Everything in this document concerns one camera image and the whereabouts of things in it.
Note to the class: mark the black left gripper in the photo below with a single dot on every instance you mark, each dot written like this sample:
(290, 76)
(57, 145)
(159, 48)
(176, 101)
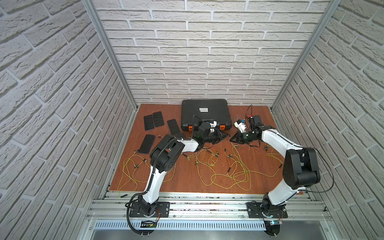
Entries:
(216, 137)

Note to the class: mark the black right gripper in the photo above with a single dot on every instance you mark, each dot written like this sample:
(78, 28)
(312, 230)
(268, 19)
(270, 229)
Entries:
(238, 136)

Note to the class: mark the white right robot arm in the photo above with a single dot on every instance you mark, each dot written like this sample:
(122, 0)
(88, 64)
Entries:
(300, 168)

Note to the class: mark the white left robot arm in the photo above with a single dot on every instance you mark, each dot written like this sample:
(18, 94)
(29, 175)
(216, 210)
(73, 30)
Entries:
(165, 155)

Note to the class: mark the black plastic tool case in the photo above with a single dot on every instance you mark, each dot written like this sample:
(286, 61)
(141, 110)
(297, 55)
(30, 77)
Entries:
(205, 110)

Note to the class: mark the grey-edged large smartphone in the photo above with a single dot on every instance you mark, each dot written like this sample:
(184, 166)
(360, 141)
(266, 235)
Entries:
(173, 127)

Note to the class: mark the black smartphone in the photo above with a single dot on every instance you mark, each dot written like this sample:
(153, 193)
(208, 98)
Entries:
(158, 119)

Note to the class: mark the purple-edged smartphone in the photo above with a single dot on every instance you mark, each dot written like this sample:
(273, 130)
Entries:
(149, 123)

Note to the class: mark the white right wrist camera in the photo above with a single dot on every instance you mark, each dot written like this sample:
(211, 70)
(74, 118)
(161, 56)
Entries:
(241, 126)

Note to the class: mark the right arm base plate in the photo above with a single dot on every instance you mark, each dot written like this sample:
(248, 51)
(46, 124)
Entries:
(260, 210)

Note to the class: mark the blue-edged smartphone near wall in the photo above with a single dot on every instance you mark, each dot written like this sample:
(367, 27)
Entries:
(147, 144)

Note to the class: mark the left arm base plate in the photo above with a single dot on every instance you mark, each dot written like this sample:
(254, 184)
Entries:
(139, 210)

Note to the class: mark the aluminium rail frame front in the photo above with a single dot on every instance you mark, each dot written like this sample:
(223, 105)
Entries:
(208, 206)

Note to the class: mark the aluminium corner post right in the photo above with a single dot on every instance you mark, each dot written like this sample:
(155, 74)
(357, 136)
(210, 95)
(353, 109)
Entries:
(323, 22)

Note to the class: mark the aluminium corner post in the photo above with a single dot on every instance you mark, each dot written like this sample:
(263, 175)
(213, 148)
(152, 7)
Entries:
(323, 22)
(99, 27)

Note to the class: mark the aluminium corner post left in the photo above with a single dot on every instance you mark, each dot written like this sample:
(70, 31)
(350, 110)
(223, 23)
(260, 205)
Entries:
(99, 27)

